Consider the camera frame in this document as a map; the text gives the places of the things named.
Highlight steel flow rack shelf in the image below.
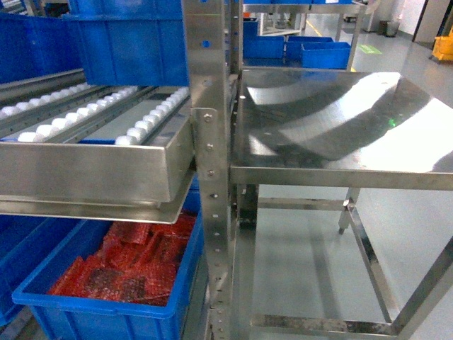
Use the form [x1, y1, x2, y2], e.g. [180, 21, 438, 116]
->
[1, 1, 243, 339]

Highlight blue bin with red bags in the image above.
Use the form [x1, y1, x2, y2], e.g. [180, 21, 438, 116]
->
[13, 189, 203, 339]

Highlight large blue bin upper shelf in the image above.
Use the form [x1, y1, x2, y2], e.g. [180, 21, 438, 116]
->
[64, 1, 189, 86]

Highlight blue bin middle bottom shelf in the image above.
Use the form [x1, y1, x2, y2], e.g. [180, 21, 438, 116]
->
[1, 215, 79, 326]

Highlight red bubble wrap bags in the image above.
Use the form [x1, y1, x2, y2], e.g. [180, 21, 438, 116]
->
[48, 212, 196, 306]

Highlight small stainless steel table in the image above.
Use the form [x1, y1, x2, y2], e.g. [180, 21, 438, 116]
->
[231, 68, 452, 339]

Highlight far steel cart with bins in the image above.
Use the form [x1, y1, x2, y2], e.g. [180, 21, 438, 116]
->
[243, 1, 366, 71]

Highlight yellow mop bucket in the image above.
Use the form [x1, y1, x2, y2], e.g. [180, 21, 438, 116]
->
[429, 28, 453, 62]

